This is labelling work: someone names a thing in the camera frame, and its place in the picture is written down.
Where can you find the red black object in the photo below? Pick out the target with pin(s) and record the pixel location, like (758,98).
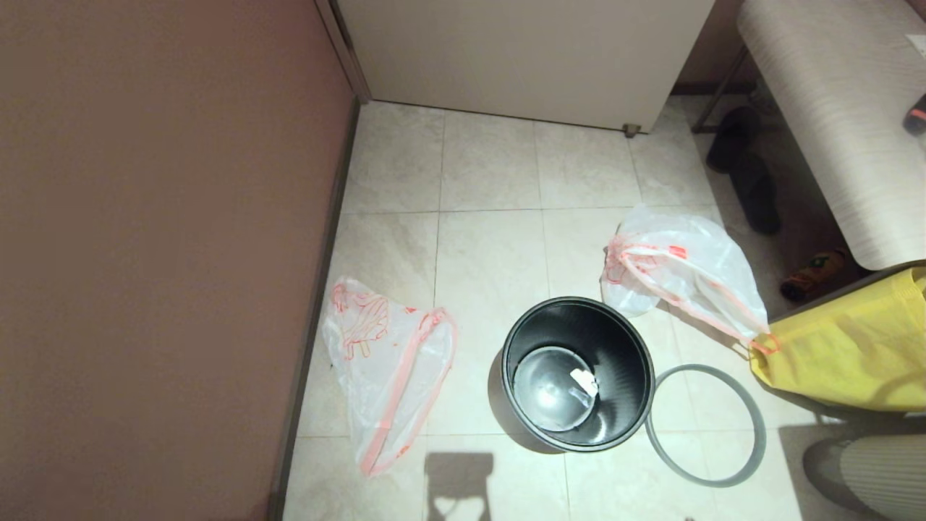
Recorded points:
(917,119)

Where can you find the beige wood-grain bench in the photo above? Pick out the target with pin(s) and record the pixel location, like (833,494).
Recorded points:
(832,108)

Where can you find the white cabinet panel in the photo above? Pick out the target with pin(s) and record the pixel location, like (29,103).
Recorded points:
(521,58)

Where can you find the black trash bin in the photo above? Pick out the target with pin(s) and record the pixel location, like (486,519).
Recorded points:
(615,347)

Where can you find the yellow fabric bag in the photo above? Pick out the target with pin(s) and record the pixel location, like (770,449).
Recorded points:
(846,354)

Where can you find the black slipper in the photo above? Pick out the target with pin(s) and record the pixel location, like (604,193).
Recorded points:
(759,199)
(731,141)

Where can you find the orange brown shoe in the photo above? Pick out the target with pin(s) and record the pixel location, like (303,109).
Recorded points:
(814,275)

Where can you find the white paper scrap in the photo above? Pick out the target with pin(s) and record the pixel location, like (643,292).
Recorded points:
(584,381)

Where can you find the small metal cabinet foot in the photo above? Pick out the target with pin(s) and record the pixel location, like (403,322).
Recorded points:
(631,130)

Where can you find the metal bench leg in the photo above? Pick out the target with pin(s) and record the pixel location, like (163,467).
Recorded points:
(716,90)

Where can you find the white liner bag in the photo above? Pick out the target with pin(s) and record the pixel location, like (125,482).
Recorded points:
(376,362)

